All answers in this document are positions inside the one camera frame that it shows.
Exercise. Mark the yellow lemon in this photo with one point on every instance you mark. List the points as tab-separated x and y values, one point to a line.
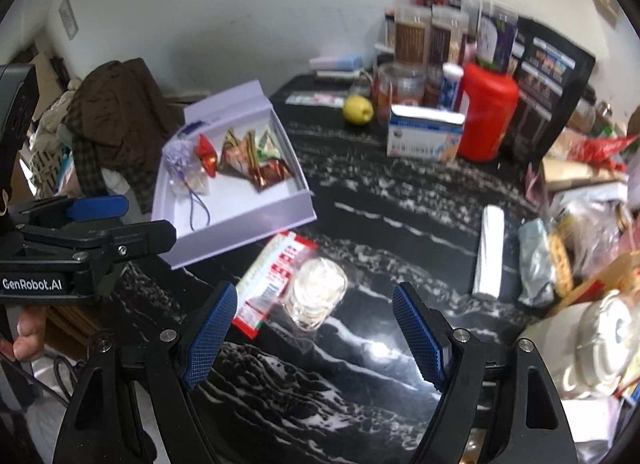
358	110

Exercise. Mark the green triangular sachet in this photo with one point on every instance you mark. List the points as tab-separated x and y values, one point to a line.
269	143

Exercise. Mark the purple and white packet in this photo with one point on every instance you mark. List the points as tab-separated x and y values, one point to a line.
497	36

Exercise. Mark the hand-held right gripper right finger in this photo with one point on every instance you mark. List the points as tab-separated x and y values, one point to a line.
417	339

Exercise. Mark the red plastic bag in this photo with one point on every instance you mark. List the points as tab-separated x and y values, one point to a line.
600	148

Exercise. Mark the lavender organza pouch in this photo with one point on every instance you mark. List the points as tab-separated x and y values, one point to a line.
182	163

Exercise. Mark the pink and blue power bank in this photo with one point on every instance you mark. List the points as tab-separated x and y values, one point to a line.
335	62

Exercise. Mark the white and blue bottle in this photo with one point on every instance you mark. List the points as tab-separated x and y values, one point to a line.
452	86

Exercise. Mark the black display box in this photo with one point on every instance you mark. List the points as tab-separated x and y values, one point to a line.
550	88

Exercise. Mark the cream fluffy cloth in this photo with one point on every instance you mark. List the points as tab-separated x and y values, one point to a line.
52	113

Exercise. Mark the red plastic canister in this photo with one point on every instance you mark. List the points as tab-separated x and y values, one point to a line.
487	113

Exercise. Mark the white and blue carton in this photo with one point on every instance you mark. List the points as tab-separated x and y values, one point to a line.
425	136

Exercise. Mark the small wall frame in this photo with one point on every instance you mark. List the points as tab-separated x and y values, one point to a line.
68	17

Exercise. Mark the brown quilted blanket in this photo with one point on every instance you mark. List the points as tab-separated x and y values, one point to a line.
120	103

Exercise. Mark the dark red sachet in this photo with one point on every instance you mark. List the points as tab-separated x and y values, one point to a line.
270	176

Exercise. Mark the glass jar with orange contents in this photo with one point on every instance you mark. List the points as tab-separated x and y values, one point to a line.
400	93

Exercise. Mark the red and white packet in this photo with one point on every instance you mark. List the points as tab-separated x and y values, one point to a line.
270	269

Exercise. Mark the red triangular sachet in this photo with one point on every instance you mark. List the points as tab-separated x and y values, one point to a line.
206	156

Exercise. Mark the pale blue plastic packet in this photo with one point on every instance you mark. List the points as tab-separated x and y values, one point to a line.
537	259

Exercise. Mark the white roll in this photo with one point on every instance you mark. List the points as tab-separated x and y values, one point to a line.
489	254

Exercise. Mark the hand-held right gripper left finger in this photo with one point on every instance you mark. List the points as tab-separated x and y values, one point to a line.
215	334

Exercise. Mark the brown pink triangular sachet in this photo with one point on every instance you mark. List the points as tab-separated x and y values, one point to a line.
237	156

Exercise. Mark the lavender gift box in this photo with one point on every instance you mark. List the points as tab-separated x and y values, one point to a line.
235	209

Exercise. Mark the person's left hand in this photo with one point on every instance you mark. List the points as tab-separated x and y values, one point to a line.
27	334

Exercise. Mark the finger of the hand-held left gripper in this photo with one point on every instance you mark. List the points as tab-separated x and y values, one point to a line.
97	207
130	239

